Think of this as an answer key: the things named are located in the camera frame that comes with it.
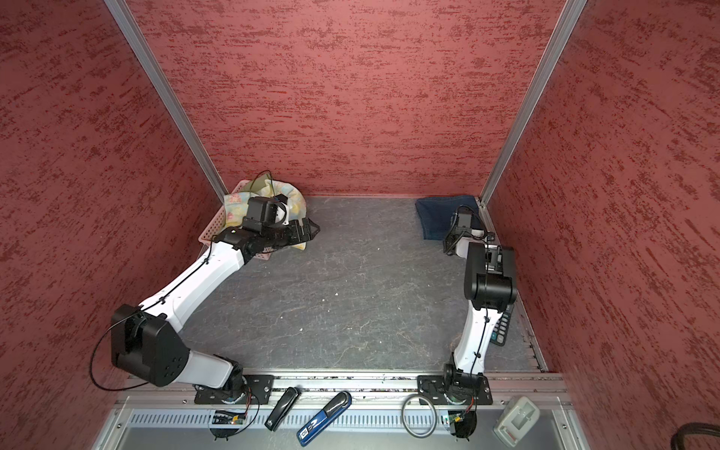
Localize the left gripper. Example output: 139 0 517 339
261 217 320 247

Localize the pastel floral skirt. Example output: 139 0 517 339
213 179 308 259

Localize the blue denim skirt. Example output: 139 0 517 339
415 195 485 241

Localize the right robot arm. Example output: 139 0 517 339
444 237 518 405

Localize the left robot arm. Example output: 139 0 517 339
104 217 321 404

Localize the olive green garment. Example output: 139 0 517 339
245 171 273 193

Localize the left circuit board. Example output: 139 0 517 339
209 410 248 441

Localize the circuit board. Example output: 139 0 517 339
447 410 477 441
209 410 248 441

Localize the blue black handheld device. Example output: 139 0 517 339
296 391 353 447

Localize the black calculator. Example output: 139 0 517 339
490 304 515 347

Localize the right circuit board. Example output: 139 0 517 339
447 410 477 441

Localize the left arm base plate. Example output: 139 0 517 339
194 374 275 405

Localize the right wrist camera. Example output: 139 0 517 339
448 211 484 239

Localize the aluminium front rail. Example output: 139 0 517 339
93 370 590 449

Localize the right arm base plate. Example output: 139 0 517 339
417 375 493 407

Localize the grey coiled cable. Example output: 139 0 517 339
400 393 439 440

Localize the left aluminium corner post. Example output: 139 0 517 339
104 0 228 201

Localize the aluminium corner post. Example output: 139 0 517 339
479 0 587 209
104 0 228 201

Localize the right aluminium corner post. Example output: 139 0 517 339
479 0 587 209

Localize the black cable at edge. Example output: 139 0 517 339
670 421 720 450

